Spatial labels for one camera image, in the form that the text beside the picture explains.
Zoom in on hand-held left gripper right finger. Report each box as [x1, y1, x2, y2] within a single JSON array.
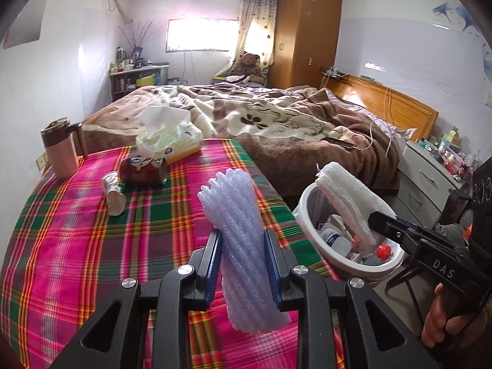
[[263, 228, 441, 369]]

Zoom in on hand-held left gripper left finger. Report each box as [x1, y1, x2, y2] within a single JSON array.
[[48, 228, 224, 369]]

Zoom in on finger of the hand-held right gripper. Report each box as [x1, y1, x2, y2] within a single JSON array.
[[396, 218, 467, 247], [368, 211, 427, 256]]

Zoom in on clear bottle with red cap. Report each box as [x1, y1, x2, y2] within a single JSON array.
[[361, 243, 395, 267]]

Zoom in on white foam fruit net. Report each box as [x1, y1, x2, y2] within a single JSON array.
[[198, 169, 292, 335]]

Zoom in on white paper towel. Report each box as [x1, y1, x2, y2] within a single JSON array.
[[315, 162, 393, 256]]

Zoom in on white trash bin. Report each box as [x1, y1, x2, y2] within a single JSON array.
[[291, 184, 405, 282]]

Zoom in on person's right hand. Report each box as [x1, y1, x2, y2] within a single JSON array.
[[421, 282, 490, 348]]

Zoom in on grey cloth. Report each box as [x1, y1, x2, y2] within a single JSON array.
[[436, 221, 468, 241]]

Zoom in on black chair legs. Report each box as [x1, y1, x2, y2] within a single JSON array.
[[384, 263, 428, 316]]

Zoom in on white nightstand with drawers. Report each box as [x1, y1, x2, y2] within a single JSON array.
[[396, 140, 473, 224]]

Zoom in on cluster of bottles and boxes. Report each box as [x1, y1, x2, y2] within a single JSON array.
[[423, 128, 477, 182]]

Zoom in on black phone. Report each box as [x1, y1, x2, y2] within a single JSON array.
[[323, 136, 356, 150]]

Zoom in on wooden bed headboard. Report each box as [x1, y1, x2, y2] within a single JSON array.
[[332, 73, 439, 141]]

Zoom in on yellow tissue pack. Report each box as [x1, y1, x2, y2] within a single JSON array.
[[136, 106, 204, 165]]

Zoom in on plaid tablecloth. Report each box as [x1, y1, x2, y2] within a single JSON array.
[[0, 138, 347, 369]]

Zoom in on brown and cream blanket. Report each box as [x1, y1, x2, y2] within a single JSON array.
[[82, 84, 418, 200]]

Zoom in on white power strip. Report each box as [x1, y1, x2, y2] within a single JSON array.
[[319, 67, 347, 81]]

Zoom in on pink mug with brown lid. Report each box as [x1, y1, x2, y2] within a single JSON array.
[[41, 119, 89, 180]]

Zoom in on cluttered shelf unit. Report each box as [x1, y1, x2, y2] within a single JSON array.
[[109, 65, 170, 103]]

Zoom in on brown teddy bear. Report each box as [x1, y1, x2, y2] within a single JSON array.
[[231, 53, 267, 85]]

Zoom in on wooden wardrobe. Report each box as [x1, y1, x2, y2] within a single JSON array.
[[268, 0, 343, 90]]

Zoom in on window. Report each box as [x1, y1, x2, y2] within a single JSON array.
[[166, 18, 241, 53]]

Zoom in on vase with bare branches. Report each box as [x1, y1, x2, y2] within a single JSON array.
[[118, 19, 163, 61]]

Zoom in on patterned curtain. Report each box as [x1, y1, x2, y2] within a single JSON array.
[[231, 0, 280, 70]]

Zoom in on white charging cable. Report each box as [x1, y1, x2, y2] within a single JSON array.
[[355, 86, 401, 159]]

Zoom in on dolphin wall poster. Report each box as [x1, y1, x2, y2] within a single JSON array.
[[432, 2, 492, 52]]

